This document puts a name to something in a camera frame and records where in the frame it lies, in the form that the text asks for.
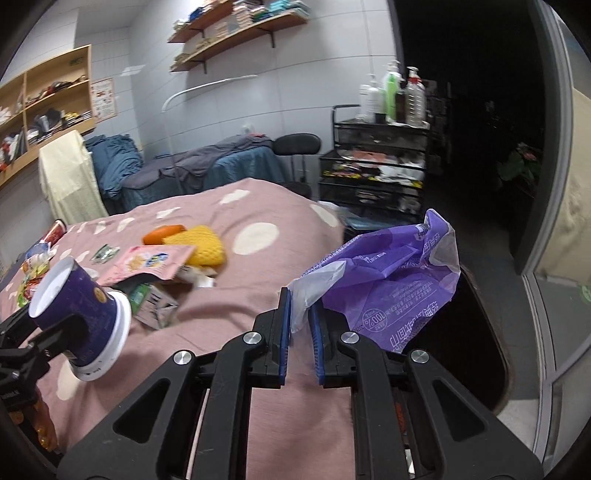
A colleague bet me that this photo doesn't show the cream towel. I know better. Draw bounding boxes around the cream towel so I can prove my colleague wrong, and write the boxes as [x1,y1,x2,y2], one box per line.
[38,130,110,226]

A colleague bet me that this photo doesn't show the yellow sponge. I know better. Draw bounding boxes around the yellow sponge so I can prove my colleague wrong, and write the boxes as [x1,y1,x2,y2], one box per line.
[161,224,228,268]

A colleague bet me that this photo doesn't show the blue cloth pile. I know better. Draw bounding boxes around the blue cloth pile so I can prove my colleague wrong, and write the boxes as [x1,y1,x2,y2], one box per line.
[84,134,145,199]

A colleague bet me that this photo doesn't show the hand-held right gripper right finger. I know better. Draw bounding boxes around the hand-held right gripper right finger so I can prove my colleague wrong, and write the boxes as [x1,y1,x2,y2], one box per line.
[309,305,542,480]

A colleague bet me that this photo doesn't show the green potted plant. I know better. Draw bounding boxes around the green potted plant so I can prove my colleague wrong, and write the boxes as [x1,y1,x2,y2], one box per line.
[496,143,541,185]

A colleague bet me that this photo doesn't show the black mesh cart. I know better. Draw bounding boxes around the black mesh cart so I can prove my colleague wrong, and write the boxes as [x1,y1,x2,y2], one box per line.
[318,105,432,217]

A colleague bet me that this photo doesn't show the pile of snack wrappers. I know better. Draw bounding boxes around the pile of snack wrappers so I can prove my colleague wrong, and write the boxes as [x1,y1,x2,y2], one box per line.
[16,242,58,308]

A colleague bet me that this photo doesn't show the blue paper sheets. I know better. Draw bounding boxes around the blue paper sheets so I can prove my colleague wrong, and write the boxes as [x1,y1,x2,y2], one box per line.
[344,210,389,232]

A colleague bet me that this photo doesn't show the pink dotted blanket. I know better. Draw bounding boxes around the pink dotted blanket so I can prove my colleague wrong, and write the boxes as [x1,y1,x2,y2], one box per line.
[0,176,411,480]

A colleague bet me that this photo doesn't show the green and grey carton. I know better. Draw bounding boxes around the green and grey carton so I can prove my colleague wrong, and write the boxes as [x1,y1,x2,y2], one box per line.
[130,282,180,329]

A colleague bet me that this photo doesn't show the white curved rod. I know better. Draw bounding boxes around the white curved rod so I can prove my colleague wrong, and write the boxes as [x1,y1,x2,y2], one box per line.
[164,74,259,195]

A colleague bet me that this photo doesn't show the pile of cart packets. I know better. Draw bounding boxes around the pile of cart packets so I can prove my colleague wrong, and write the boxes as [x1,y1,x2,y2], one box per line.
[323,150,426,186]

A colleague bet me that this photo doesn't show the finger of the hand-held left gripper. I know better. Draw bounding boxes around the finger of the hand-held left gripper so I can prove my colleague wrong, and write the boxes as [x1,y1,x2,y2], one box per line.
[27,322,80,366]
[0,305,38,344]

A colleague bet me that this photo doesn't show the wall poster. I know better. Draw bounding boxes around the wall poster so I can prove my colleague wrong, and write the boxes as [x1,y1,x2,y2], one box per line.
[90,78,116,123]

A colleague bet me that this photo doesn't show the orange patterned cloth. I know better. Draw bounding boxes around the orange patterned cloth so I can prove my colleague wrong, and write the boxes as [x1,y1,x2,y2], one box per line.
[18,394,59,455]

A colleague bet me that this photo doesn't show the pink snack packet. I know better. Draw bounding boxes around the pink snack packet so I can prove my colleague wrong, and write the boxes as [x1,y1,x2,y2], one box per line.
[95,244,197,289]

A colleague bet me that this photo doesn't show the purple plastic bag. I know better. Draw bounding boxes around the purple plastic bag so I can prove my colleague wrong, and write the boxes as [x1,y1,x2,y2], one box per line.
[287,209,461,354]

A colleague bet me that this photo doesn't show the clutter of cabinet goods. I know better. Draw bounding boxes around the clutter of cabinet goods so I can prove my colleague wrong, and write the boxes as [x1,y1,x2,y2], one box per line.
[0,78,95,167]

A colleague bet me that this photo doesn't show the white crumpled wrapper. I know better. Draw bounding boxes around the white crumpled wrapper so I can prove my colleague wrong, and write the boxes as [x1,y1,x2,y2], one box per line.
[182,264,218,289]

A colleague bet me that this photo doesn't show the clear bottle with red cap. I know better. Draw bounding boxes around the clear bottle with red cap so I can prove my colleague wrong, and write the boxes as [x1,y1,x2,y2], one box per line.
[405,67,426,126]

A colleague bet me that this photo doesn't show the row of folded towels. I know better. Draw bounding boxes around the row of folded towels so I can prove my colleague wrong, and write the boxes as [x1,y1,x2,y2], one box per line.
[175,0,308,61]
[173,0,232,33]

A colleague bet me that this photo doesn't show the grey framed glass door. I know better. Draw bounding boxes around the grey framed glass door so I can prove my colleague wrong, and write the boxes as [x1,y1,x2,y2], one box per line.
[512,0,591,462]

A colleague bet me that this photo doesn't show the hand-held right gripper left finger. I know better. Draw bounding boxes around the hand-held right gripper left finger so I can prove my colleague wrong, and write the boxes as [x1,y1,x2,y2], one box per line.
[55,286,291,480]

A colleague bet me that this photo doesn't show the blue massage bed cover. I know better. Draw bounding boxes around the blue massage bed cover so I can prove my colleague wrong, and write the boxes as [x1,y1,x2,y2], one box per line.
[205,148,287,190]

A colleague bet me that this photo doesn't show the wooden cabinet shelf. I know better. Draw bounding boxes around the wooden cabinet shelf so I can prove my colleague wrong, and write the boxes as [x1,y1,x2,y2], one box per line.
[0,44,98,188]

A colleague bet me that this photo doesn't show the green pump bottle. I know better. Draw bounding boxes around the green pump bottle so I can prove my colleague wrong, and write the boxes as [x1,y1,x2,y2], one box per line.
[385,60,402,123]

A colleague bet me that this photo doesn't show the small green wrapper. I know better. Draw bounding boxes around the small green wrapper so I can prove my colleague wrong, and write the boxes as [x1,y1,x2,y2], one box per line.
[91,246,122,265]

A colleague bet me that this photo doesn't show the orange plastic wrapper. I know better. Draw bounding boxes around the orange plastic wrapper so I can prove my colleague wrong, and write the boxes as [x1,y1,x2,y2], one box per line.
[142,224,188,245]

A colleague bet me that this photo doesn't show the white pump bottle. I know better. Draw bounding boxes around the white pump bottle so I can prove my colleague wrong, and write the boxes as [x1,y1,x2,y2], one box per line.
[360,74,385,123]

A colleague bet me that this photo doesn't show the purple paper cup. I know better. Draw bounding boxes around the purple paper cup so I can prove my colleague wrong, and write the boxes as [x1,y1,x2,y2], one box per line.
[28,256,132,381]

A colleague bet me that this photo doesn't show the brown trash bin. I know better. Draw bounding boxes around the brown trash bin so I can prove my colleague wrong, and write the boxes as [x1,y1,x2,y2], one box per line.
[402,265,511,414]

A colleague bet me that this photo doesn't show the dark display rack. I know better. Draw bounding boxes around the dark display rack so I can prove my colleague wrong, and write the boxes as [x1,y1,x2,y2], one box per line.
[427,80,455,176]

